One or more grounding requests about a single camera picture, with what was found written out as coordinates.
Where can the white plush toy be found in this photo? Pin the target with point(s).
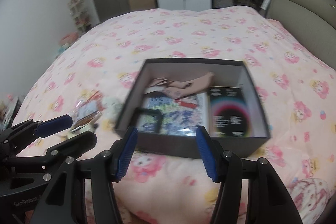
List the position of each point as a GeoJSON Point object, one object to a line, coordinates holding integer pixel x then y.
{"type": "Point", "coordinates": [112, 107]}

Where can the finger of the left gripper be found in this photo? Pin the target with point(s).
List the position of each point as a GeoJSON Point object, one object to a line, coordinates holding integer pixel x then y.
{"type": "Point", "coordinates": [52, 126]}
{"type": "Point", "coordinates": [74, 147]}

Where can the pink cartoon print bedsheet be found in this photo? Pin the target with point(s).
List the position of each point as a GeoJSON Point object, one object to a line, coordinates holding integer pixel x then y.
{"type": "Point", "coordinates": [297, 91]}

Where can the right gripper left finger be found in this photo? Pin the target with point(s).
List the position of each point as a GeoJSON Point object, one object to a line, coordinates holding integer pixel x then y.
{"type": "Point", "coordinates": [64, 198]}

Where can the black open cardboard box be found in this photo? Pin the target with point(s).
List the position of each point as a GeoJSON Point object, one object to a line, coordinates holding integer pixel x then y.
{"type": "Point", "coordinates": [227, 73]}

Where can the cartoon bead art kit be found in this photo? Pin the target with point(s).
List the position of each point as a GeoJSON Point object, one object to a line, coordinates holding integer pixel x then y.
{"type": "Point", "coordinates": [180, 117]}

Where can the black rainbow product box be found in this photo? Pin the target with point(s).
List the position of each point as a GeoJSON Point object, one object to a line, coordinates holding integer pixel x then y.
{"type": "Point", "coordinates": [229, 115]}

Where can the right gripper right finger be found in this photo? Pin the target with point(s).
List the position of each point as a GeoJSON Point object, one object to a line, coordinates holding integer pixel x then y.
{"type": "Point", "coordinates": [268, 199]}

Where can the toy shelf by wall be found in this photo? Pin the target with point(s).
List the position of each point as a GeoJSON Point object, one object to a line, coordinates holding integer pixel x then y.
{"type": "Point", "coordinates": [80, 15]}

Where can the small black picture frame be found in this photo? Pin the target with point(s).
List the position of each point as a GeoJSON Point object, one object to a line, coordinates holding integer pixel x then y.
{"type": "Point", "coordinates": [147, 120]}

